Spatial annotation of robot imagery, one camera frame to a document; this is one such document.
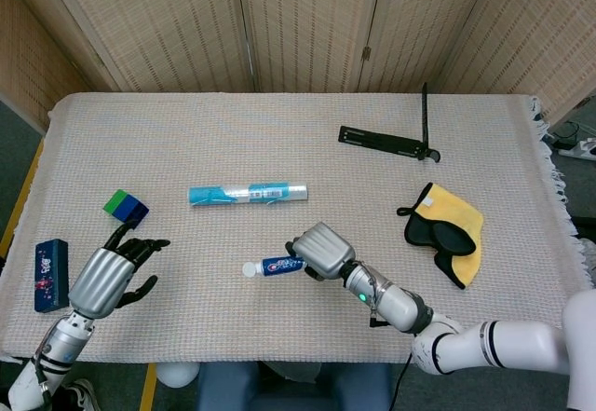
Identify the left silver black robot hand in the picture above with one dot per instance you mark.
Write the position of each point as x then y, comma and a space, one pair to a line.
100, 280

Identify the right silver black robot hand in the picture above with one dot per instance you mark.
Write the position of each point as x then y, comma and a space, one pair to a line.
326, 250

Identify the blue white toothpaste tube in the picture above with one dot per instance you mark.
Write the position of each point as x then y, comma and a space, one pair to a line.
279, 265

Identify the white plastic bottle cap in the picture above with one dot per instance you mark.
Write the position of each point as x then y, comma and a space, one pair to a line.
249, 269

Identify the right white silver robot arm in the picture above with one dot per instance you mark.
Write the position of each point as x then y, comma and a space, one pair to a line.
396, 304

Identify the dark blue printed box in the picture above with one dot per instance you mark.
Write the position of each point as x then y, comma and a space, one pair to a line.
51, 276

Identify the green and blue block cube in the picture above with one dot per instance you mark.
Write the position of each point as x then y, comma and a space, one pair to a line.
125, 206

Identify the cyan plastic bag roll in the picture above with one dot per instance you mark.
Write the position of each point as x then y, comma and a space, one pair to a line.
247, 193

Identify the beige woven tablecloth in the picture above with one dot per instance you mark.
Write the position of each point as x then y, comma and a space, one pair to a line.
279, 150

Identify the black eye mask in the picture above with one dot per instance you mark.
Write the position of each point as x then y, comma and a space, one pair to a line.
442, 238

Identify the white round ball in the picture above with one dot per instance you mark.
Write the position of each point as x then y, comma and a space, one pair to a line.
176, 374

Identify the black folding stand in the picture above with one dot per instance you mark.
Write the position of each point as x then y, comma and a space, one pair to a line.
372, 138

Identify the yellow microfibre cloth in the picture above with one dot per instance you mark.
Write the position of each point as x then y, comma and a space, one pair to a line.
451, 208

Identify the blue padded seat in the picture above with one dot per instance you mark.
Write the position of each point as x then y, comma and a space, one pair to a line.
293, 392

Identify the woven bamboo folding screen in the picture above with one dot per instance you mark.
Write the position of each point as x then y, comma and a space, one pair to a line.
163, 24

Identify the white power strip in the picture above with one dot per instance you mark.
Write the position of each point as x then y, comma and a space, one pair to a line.
579, 149

